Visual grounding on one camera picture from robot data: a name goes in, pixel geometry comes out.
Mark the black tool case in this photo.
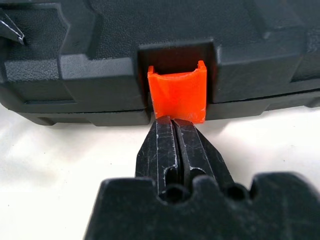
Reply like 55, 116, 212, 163
0, 0, 320, 128

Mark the orange case latch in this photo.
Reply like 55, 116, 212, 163
147, 60, 209, 125

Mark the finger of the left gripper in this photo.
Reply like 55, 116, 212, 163
0, 12, 26, 46

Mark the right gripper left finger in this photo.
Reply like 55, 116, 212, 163
134, 116, 182, 199

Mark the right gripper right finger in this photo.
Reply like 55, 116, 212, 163
174, 118, 235, 188

